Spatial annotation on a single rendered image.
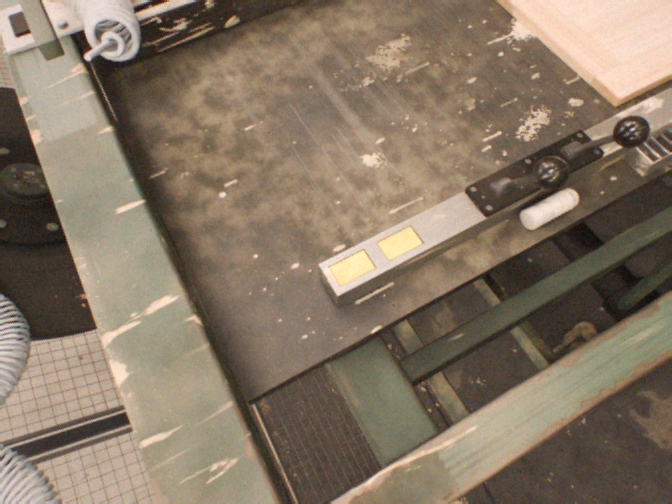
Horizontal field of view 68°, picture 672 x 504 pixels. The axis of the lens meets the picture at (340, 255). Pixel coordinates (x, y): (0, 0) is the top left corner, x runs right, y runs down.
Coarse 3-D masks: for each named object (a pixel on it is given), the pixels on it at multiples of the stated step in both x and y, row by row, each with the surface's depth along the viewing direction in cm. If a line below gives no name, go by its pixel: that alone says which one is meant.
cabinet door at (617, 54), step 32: (512, 0) 89; (544, 0) 88; (576, 0) 89; (608, 0) 89; (640, 0) 88; (544, 32) 85; (576, 32) 84; (608, 32) 85; (640, 32) 84; (576, 64) 82; (608, 64) 81; (640, 64) 81; (608, 96) 79
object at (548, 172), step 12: (552, 156) 55; (540, 168) 55; (552, 168) 54; (564, 168) 54; (504, 180) 65; (516, 180) 62; (528, 180) 59; (540, 180) 55; (552, 180) 54; (564, 180) 55; (492, 192) 66; (504, 192) 65
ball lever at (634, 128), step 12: (624, 120) 58; (636, 120) 57; (624, 132) 57; (636, 132) 57; (648, 132) 57; (576, 144) 68; (588, 144) 65; (600, 144) 63; (624, 144) 58; (636, 144) 58; (576, 156) 68
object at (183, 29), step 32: (64, 0) 77; (128, 0) 77; (160, 0) 83; (192, 0) 82; (224, 0) 85; (256, 0) 88; (288, 0) 91; (64, 32) 74; (160, 32) 84; (192, 32) 86; (128, 64) 85
